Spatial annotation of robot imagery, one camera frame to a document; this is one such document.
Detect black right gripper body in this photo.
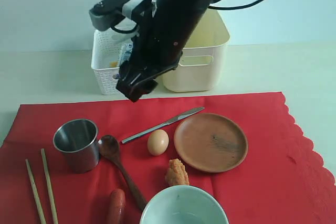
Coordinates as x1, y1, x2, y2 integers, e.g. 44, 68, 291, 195
119, 0, 220, 77

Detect yellow cheese wedge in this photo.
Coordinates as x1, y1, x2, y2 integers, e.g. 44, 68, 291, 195
109, 61, 118, 68

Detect blue white milk carton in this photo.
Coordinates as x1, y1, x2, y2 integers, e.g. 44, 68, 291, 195
118, 43, 133, 66

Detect orange fried chicken piece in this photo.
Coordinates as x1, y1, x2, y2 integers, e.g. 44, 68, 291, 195
165, 158, 190, 186

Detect red sausage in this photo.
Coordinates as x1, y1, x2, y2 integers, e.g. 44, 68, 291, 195
106, 188, 125, 224

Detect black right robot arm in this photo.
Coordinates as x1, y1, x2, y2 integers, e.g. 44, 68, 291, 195
116, 0, 214, 102

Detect white woven plastic basket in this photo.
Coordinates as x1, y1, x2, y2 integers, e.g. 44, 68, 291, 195
91, 30, 135, 95

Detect silver table knife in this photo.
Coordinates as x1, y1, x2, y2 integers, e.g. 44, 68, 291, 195
121, 106, 205, 144

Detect cream plastic bin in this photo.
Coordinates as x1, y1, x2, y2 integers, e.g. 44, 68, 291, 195
162, 9, 230, 92

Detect dark wooden spoon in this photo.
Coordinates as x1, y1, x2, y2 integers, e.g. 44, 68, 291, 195
98, 135, 147, 212

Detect stainless steel cup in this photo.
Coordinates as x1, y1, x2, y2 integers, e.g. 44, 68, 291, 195
53, 119, 100, 173

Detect brown wooden plate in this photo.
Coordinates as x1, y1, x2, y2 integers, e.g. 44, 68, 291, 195
174, 113, 248, 173

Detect red scalloped table cloth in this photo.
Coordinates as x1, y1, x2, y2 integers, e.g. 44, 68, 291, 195
1, 92, 335, 223

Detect pale blue ceramic bowl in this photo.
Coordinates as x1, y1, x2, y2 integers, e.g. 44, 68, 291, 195
140, 185, 228, 224

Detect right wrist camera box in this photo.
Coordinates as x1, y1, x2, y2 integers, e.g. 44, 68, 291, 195
89, 0, 154, 31

